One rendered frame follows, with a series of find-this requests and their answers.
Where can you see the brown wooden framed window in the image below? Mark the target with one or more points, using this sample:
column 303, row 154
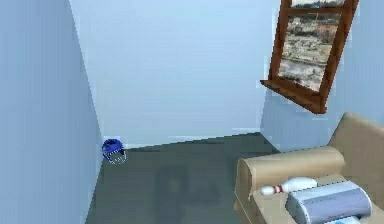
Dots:
column 308, row 50

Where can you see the beige armchair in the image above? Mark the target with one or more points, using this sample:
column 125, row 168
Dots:
column 286, row 166

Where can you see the white bowling pin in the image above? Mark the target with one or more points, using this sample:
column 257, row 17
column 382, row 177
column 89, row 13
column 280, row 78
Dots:
column 293, row 185

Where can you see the grey printer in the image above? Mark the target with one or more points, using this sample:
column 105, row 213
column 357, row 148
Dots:
column 330, row 203

